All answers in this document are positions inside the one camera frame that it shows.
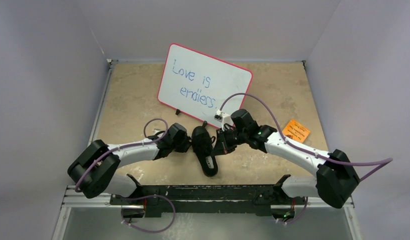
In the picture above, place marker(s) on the black shoe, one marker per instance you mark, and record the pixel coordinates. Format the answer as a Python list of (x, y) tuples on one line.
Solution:
[(202, 145)]

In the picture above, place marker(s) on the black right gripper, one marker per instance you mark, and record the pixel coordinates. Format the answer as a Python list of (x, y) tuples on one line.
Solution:
[(221, 141)]

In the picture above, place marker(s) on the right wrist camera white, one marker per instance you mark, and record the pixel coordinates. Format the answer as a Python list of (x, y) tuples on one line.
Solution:
[(223, 118)]

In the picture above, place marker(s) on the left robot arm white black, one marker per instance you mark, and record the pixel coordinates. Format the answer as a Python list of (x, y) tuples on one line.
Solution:
[(94, 170)]

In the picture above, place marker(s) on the pink framed whiteboard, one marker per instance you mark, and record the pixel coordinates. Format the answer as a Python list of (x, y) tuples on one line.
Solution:
[(198, 84)]

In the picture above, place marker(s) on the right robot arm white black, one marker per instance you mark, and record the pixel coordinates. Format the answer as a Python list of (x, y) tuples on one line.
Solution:
[(332, 178)]

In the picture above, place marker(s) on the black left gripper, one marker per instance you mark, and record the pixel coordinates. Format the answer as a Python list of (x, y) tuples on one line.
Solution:
[(184, 146)]

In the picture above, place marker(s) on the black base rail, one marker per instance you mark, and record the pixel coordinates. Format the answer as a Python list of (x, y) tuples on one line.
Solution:
[(259, 199)]

